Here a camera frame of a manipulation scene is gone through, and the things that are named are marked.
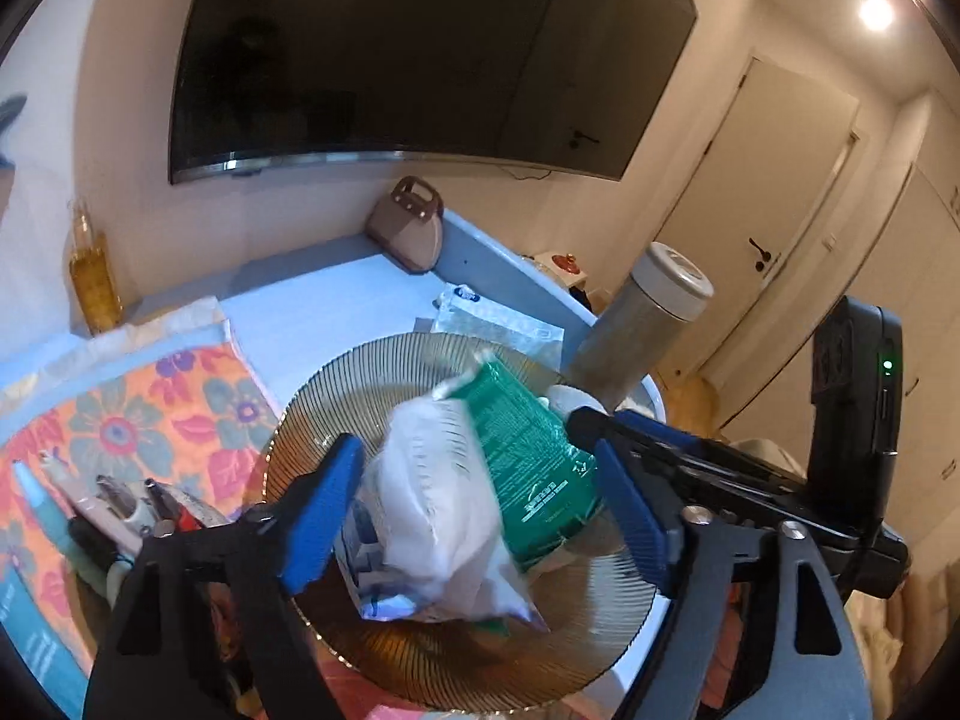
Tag orange floral tablecloth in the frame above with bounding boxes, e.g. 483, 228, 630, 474
0, 298, 284, 691

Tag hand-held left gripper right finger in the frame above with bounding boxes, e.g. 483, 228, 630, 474
592, 441, 875, 720

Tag white wardrobe door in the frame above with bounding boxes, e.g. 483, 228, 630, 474
847, 90, 960, 406

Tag amber glass bottle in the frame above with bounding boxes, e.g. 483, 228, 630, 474
67, 199, 125, 335

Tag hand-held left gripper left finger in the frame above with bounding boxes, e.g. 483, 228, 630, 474
82, 433, 366, 720

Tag black wall television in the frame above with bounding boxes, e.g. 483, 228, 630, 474
169, 0, 698, 185

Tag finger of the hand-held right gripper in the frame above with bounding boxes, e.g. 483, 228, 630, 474
566, 405, 863, 541

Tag white blue printed packet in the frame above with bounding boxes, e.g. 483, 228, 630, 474
341, 375, 552, 632

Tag bunch of pens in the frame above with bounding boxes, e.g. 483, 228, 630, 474
13, 450, 218, 563

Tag brown handbag shaped case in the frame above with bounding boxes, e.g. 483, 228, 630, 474
365, 175, 445, 273

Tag white patterned plastic packet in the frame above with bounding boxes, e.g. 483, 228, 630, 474
431, 283, 565, 376

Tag dark green foil packet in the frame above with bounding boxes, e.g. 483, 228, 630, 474
439, 349, 608, 571

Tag grey flask with white lid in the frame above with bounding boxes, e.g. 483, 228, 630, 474
566, 241, 715, 410

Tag teal packet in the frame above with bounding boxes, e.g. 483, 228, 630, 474
0, 562, 91, 720

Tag white room door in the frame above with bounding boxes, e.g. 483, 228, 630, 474
652, 56, 863, 383

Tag blue and white artificial flowers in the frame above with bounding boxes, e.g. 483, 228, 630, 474
0, 94, 29, 211

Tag ribbed glass plate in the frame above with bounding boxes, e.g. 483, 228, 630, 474
259, 331, 672, 713

